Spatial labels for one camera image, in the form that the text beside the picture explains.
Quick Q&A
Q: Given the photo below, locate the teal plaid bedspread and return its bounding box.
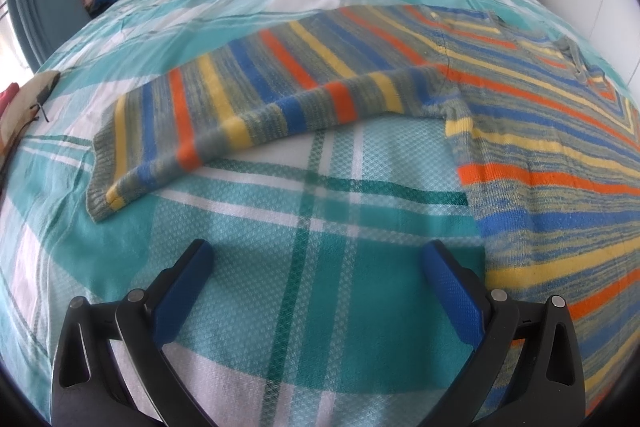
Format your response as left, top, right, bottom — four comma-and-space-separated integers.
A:
1, 0, 639, 426

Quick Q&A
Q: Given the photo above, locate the beige red cloth bag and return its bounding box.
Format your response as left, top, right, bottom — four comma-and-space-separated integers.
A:
1, 70, 61, 184

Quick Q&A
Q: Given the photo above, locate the striped knit sweater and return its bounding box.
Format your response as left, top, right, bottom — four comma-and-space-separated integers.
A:
87, 5, 639, 409

